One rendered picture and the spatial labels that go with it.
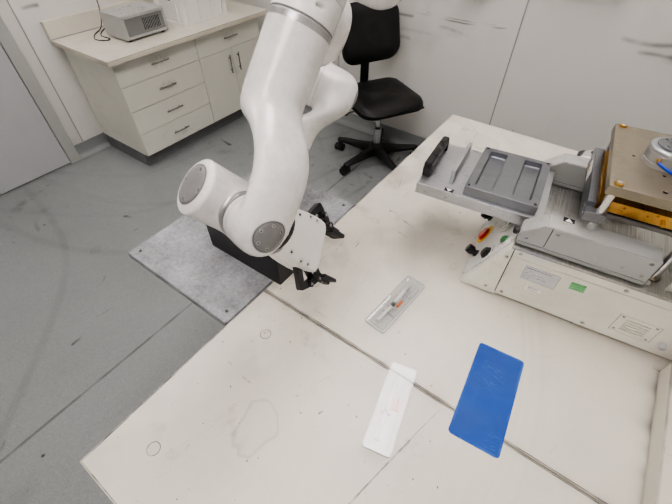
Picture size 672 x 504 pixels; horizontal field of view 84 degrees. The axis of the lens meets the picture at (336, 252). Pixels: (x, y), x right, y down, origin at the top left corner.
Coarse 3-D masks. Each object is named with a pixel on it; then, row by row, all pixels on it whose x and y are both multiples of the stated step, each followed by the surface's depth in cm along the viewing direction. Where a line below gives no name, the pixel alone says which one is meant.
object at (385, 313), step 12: (408, 276) 98; (396, 288) 96; (408, 288) 96; (420, 288) 96; (384, 300) 93; (396, 300) 93; (408, 300) 93; (372, 312) 91; (384, 312) 91; (396, 312) 91; (384, 324) 88
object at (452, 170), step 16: (448, 160) 101; (464, 160) 97; (432, 176) 95; (448, 176) 95; (464, 176) 95; (432, 192) 93; (448, 192) 91; (544, 192) 91; (480, 208) 89; (496, 208) 87; (544, 208) 87
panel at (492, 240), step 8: (488, 224) 110; (496, 224) 104; (496, 232) 100; (504, 232) 94; (512, 232) 90; (480, 240) 106; (488, 240) 101; (496, 240) 95; (512, 240) 86; (480, 248) 102; (496, 248) 92; (472, 256) 103; (480, 256) 98; (488, 256) 93; (472, 264) 99; (464, 272) 100
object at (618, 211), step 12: (600, 180) 80; (600, 192) 76; (612, 204) 75; (624, 204) 74; (636, 204) 74; (612, 216) 76; (624, 216) 75; (636, 216) 74; (648, 216) 73; (660, 216) 72; (648, 228) 74; (660, 228) 73
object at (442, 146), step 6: (444, 138) 101; (438, 144) 99; (444, 144) 99; (438, 150) 96; (444, 150) 103; (432, 156) 95; (438, 156) 96; (426, 162) 93; (432, 162) 93; (426, 168) 94; (426, 174) 95
